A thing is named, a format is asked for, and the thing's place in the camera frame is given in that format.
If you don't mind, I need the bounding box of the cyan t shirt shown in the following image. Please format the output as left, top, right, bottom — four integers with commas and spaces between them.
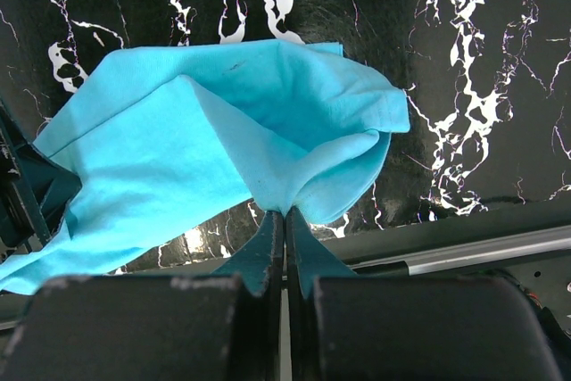
1, 39, 410, 294

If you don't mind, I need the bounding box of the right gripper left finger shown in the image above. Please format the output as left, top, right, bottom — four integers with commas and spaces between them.
213, 211, 285, 380

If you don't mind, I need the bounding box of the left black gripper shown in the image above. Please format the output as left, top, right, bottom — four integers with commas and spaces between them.
1, 107, 81, 250

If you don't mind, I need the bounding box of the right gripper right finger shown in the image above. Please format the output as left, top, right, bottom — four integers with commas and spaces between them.
285, 207, 356, 380

